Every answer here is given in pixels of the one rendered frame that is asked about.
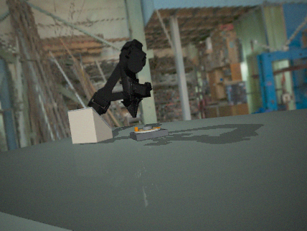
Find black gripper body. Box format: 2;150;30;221
110;76;151;101

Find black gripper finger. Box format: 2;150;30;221
121;99;137;118
135;98;143;116

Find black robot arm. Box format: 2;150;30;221
88;39;152;115

